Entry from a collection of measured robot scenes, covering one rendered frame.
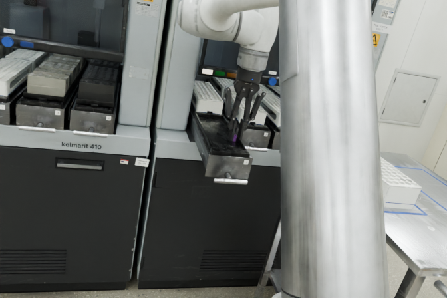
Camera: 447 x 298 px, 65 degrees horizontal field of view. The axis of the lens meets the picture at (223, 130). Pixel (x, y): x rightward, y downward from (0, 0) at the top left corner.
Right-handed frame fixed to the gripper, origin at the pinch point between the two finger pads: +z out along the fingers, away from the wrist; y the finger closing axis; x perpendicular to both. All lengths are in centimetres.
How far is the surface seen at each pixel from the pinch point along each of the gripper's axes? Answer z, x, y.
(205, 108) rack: 0.7, -21.8, 6.5
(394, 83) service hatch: -4, -130, -166
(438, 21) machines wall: -55, -132, -185
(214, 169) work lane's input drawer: 8.1, 13.3, 8.8
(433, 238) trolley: 2, 50, -33
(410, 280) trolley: 6, 58, -21
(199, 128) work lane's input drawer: 3.6, -7.2, 10.7
